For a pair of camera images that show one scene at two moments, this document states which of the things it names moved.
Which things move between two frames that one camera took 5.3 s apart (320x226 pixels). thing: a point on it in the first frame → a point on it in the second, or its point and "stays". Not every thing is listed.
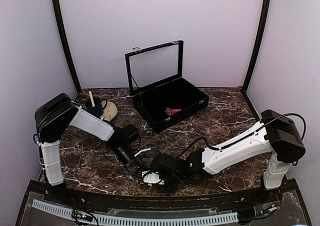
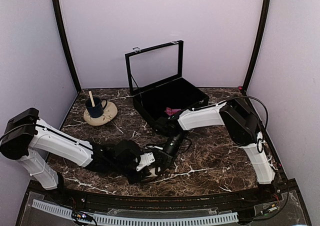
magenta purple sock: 169,111 stays
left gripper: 134,166 → 145,172
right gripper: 169,188 → 165,157
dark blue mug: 97,109 stays
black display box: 160,95 stays
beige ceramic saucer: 110,112 stays
